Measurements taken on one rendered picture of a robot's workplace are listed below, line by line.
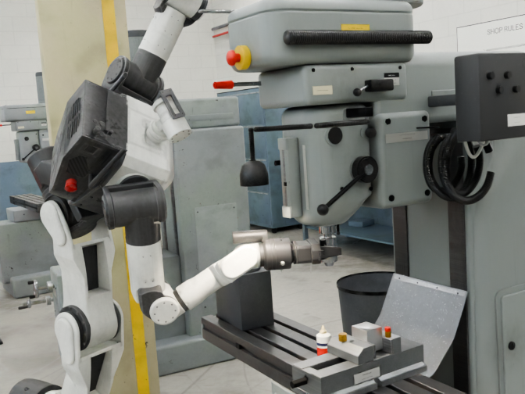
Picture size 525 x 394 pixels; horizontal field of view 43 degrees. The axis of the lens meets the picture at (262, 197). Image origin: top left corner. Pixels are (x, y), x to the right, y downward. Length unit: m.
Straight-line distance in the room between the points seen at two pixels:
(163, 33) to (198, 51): 9.66
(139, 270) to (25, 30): 9.21
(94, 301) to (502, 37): 5.45
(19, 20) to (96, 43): 7.46
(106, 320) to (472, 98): 1.23
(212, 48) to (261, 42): 10.14
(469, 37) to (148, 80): 5.46
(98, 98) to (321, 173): 0.61
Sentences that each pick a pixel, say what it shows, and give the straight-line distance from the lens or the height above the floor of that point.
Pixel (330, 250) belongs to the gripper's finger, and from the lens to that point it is 1.84.
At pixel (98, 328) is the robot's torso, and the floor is 1.01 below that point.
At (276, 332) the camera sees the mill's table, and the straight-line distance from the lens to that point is 2.22.
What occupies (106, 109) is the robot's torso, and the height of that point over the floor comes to 1.66.
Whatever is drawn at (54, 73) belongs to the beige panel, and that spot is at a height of 1.87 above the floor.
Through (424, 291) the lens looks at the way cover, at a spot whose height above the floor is 1.04.
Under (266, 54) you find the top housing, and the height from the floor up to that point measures 1.76.
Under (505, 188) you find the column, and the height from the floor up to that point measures 1.36.
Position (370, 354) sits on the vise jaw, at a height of 1.00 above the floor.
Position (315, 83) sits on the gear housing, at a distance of 1.68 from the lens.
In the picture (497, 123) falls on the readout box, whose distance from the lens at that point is 1.73.
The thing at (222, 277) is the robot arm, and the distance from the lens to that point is 1.79.
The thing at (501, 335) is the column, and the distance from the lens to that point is 2.09.
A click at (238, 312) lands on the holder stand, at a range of 2.24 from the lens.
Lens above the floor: 1.61
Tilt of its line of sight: 7 degrees down
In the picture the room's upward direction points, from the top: 4 degrees counter-clockwise
